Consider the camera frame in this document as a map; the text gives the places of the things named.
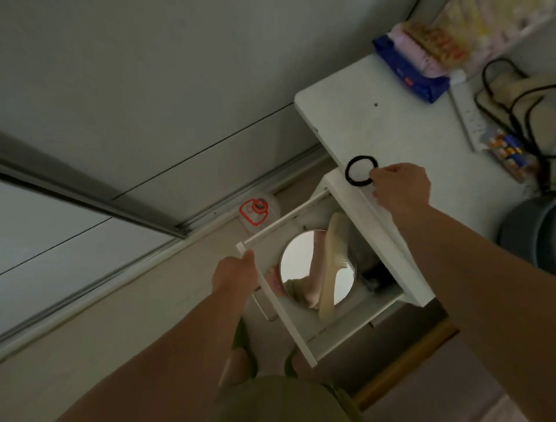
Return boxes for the round mirror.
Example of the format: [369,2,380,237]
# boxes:
[279,229,357,310]

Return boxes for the white drawer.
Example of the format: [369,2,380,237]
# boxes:
[236,169,436,368]

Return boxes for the black hair tie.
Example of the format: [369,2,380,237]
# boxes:
[345,155,379,188]

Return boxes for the pink packet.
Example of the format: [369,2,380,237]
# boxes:
[388,23,454,79]

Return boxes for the person's left hand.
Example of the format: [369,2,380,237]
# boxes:
[211,250,260,306]

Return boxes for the person's right forearm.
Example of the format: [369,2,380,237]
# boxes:
[393,203,556,422]

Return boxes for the green shorts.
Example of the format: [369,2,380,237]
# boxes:
[216,375,363,422]

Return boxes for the grey metal door frame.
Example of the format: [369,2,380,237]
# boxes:
[0,130,190,239]

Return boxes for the blue packet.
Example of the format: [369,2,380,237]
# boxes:
[372,34,451,104]

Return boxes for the pink mattress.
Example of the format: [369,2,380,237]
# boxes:
[365,334,549,422]

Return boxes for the grey round bin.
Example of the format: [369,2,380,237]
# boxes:
[496,192,556,275]

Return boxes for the person's right hand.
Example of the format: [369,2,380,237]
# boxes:
[369,163,432,218]

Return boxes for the metal floor track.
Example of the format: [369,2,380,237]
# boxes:
[0,143,336,350]

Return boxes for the beige bag with black straps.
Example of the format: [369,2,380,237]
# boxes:
[474,58,556,193]

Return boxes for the metal drawer handle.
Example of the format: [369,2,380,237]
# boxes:
[251,290,279,323]

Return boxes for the cream comb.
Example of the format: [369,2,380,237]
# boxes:
[318,212,355,325]

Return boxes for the orange patterned snack packet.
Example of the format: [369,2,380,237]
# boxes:
[402,19,472,70]

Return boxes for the wooden bed frame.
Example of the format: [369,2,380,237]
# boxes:
[353,319,460,410]

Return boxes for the pack of batteries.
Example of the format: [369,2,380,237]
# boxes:
[486,130,538,182]

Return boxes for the white power strip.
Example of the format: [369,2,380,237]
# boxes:
[449,82,493,153]

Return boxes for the white desk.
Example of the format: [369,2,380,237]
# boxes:
[294,54,549,244]

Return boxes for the clear container with red lid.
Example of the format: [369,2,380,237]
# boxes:
[238,192,281,238]

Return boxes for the person's left forearm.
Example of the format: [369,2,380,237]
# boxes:
[56,289,258,422]

